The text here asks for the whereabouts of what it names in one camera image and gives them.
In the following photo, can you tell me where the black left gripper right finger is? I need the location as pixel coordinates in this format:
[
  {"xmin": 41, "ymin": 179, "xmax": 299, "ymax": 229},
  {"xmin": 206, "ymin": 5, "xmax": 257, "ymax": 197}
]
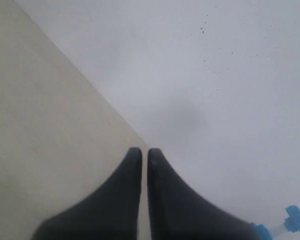
[{"xmin": 147, "ymin": 148, "xmax": 259, "ymax": 240}]

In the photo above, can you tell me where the blue tape piece right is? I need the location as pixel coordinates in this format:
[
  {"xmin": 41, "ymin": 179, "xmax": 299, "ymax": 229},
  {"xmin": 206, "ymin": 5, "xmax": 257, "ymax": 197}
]
[{"xmin": 284, "ymin": 205, "xmax": 300, "ymax": 233}]

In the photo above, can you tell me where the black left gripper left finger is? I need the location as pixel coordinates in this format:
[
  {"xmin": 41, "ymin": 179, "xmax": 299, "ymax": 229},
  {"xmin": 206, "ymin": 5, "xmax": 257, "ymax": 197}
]
[{"xmin": 32, "ymin": 147, "xmax": 143, "ymax": 240}]

